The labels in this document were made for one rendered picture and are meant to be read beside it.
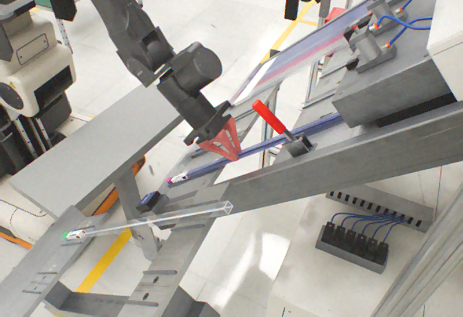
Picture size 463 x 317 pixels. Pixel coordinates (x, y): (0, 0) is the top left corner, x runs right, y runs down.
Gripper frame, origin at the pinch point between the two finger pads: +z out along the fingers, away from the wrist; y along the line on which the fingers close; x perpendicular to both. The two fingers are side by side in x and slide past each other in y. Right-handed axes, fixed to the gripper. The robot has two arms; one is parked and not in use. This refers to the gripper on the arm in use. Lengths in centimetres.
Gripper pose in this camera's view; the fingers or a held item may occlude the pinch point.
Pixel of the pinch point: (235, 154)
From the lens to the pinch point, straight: 72.5
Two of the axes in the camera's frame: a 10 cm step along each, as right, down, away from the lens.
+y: 4.5, -6.3, 6.4
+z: 6.3, 7.2, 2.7
